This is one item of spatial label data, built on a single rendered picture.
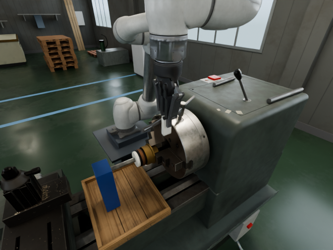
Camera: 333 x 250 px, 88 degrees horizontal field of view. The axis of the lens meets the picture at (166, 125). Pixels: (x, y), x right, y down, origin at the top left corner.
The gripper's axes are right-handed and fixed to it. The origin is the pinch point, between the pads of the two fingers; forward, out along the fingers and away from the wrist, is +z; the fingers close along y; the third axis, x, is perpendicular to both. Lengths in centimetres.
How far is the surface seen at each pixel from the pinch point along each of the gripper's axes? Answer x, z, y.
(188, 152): 9.5, 15.6, 1.6
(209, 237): 21, 76, 16
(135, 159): -7.6, 22.1, -11.6
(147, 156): -3.1, 20.4, -9.0
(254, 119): 36.8, 5.4, 8.2
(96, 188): -25, 43, -23
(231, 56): 274, 50, -193
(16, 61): -141, 146, -785
